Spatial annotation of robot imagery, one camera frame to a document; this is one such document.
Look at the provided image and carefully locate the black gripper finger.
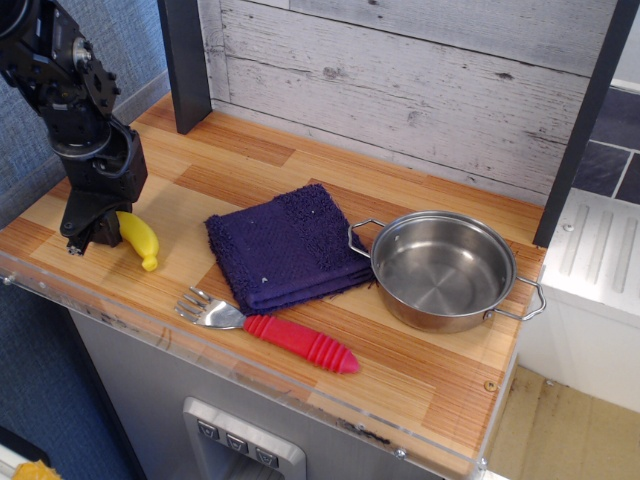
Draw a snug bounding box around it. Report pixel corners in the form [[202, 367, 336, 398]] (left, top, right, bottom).
[[92, 209, 122, 247], [67, 227, 96, 256]]

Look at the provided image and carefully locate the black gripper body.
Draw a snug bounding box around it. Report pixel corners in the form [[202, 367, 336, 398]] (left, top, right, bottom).
[[59, 117, 147, 239]]

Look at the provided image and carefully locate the yellow toy banana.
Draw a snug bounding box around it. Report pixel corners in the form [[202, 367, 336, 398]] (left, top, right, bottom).
[[116, 211, 159, 272]]

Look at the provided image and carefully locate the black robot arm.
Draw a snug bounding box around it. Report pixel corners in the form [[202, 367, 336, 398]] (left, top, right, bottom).
[[1, 1, 147, 255]]

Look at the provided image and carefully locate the clear acrylic edge guard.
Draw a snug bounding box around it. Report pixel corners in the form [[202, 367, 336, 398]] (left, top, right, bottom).
[[1, 246, 520, 479]]

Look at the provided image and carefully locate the purple folded towel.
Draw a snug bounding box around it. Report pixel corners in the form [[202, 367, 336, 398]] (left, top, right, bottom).
[[205, 184, 374, 315]]

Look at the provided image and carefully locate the silver dispenser button panel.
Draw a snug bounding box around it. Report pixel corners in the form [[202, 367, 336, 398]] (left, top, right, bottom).
[[183, 397, 307, 479]]

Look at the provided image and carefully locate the yellow object bottom left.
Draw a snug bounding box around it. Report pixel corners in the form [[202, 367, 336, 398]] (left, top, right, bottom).
[[1, 451, 62, 480]]

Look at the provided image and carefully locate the stainless steel pot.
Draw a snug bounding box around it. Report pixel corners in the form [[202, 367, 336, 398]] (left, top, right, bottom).
[[347, 210, 547, 334]]

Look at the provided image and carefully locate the red handled metal fork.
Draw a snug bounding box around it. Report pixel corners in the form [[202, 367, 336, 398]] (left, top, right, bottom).
[[174, 286, 360, 374]]

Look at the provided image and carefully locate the dark left shelf post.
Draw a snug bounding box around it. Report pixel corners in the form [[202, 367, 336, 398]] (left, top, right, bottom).
[[157, 0, 212, 134]]

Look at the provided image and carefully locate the dark shelf post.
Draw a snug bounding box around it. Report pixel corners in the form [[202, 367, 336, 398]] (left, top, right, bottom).
[[533, 0, 639, 248], [157, 0, 212, 134]]

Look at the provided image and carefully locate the dark right shelf post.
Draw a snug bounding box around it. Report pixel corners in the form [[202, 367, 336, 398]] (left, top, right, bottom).
[[533, 0, 639, 248]]

